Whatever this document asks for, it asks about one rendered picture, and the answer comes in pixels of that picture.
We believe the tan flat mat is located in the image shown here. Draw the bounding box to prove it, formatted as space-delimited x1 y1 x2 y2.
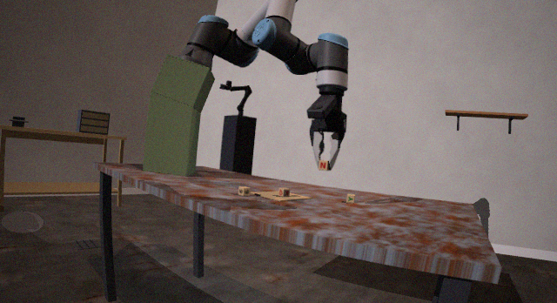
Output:
252 192 312 201

